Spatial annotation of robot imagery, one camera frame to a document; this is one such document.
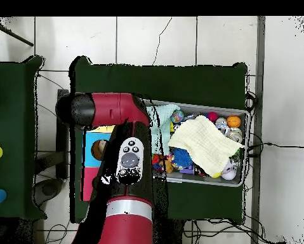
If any silver can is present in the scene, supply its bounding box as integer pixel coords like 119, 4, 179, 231
227, 127, 243, 144

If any large blue spiky ball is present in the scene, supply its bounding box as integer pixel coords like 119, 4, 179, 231
171, 147, 194, 168

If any dark green side table cloth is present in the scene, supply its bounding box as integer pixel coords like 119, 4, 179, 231
0, 55, 47, 220

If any shallow silver mesh bin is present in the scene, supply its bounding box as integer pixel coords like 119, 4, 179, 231
143, 99, 250, 188

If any cream yellow cloth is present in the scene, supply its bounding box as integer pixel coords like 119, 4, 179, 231
167, 114, 245, 178

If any black cable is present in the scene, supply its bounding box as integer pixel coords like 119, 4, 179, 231
245, 142, 304, 157

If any orange ball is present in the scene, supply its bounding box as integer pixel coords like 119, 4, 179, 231
226, 114, 242, 128

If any light blue cloth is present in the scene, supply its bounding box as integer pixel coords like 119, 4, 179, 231
146, 104, 181, 156

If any wooden box with three holes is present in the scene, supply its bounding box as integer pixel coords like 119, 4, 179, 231
80, 125, 116, 201

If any globe print ball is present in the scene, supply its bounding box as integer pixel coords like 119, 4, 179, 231
170, 109, 185, 124

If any black tripod leg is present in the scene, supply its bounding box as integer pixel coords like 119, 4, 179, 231
0, 21, 34, 47

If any white ball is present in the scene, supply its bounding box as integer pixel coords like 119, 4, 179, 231
221, 162, 237, 180

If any brown teddy plush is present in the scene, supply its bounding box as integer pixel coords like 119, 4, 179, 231
158, 159, 174, 174

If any grey round floor base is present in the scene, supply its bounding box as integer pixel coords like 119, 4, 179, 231
34, 177, 64, 207

